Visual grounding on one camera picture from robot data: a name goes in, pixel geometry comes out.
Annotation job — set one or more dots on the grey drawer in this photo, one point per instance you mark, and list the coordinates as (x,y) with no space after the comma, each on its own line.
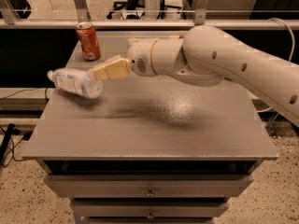
(148,208)
(148,186)

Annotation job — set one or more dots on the brown chip bag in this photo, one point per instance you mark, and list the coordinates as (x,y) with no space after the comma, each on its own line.
(134,40)

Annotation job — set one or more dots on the upper grey drawer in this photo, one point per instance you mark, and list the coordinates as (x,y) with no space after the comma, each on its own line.
(148,186)

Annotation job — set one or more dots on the metal railing bar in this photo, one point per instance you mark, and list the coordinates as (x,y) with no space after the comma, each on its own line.
(273,24)

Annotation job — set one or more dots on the grey drawer cabinet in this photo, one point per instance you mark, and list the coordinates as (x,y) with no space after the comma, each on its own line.
(151,126)

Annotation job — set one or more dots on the orange soda can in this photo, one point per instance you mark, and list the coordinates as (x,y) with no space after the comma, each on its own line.
(89,44)

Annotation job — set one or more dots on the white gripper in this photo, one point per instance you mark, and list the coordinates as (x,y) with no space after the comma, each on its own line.
(140,57)

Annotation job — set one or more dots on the lower grey drawer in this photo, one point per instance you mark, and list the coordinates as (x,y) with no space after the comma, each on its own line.
(148,208)

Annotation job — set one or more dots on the clear plastic water bottle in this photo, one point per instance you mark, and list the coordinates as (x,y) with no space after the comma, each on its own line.
(76,82)

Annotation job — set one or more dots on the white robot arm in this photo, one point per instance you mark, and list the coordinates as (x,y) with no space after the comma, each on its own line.
(204,57)

